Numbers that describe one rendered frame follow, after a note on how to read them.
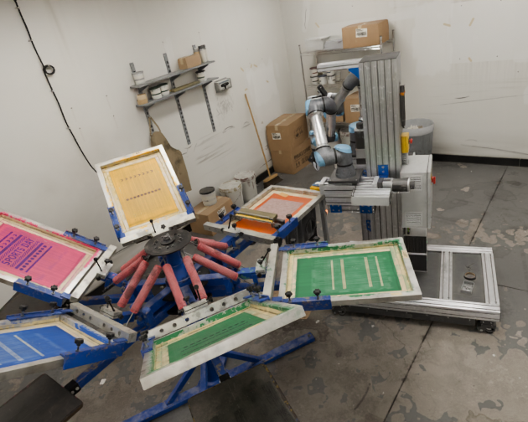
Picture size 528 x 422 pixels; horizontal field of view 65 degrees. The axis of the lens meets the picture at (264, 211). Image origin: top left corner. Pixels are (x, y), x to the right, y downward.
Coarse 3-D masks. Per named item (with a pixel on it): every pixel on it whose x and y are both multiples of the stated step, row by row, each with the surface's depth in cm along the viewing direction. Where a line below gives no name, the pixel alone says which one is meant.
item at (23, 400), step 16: (160, 320) 260; (96, 368) 229; (32, 384) 222; (48, 384) 220; (80, 384) 223; (16, 400) 214; (32, 400) 212; (48, 400) 210; (64, 400) 209; (80, 400) 207; (0, 416) 207; (16, 416) 205; (32, 416) 203; (48, 416) 202; (64, 416) 200
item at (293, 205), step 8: (288, 200) 360; (296, 200) 358; (304, 200) 355; (280, 208) 349; (288, 208) 346; (296, 208) 344; (280, 216) 337; (264, 224) 330; (264, 232) 319; (272, 232) 317
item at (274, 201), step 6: (270, 198) 370; (276, 198) 368; (282, 198) 365; (288, 198) 363; (264, 204) 362; (270, 204) 360; (276, 204) 357; (258, 210) 354; (264, 210) 352; (270, 210) 350; (240, 222) 341; (246, 222) 339; (252, 222) 337; (258, 222) 335; (240, 228) 332; (246, 228) 330; (252, 228) 329
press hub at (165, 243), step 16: (160, 240) 263; (176, 240) 259; (176, 256) 262; (176, 272) 263; (208, 272) 275; (160, 288) 269; (192, 288) 263; (176, 304) 268; (208, 368) 302; (208, 384) 307
